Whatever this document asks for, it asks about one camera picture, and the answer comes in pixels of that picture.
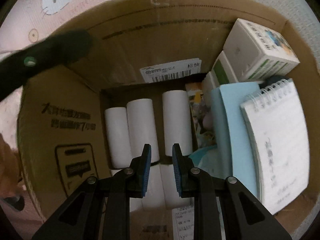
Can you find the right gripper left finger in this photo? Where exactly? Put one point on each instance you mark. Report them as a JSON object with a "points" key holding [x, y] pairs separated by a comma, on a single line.
{"points": [[130, 182]]}

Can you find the white green carton box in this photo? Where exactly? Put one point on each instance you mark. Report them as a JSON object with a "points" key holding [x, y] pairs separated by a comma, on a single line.
{"points": [[256, 52]]}

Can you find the white barcode label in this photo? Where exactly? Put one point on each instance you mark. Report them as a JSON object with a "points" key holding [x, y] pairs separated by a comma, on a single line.
{"points": [[171, 70]]}

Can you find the white spiral notebook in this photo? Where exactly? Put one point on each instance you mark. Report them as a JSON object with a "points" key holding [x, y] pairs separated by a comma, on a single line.
{"points": [[279, 137]]}

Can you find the pink cartoon bed sheet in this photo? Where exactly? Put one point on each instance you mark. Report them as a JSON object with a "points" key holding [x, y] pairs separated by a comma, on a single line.
{"points": [[31, 21]]}

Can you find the brown cardboard box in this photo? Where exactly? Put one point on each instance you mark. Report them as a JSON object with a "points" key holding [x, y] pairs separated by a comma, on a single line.
{"points": [[61, 106]]}

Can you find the white green flat box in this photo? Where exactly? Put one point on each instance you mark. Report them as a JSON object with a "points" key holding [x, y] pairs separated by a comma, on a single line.
{"points": [[221, 73]]}

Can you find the light blue book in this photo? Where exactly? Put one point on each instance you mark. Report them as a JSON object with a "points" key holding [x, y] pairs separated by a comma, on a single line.
{"points": [[234, 152]]}

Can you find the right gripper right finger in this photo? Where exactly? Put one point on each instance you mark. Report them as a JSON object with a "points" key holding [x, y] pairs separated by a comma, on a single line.
{"points": [[192, 182]]}

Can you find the colourful picture booklet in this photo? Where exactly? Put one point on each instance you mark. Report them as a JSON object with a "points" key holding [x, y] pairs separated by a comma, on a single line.
{"points": [[201, 115]]}

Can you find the light blue tissue pack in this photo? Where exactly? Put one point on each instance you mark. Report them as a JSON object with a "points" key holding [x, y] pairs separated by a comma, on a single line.
{"points": [[211, 160]]}

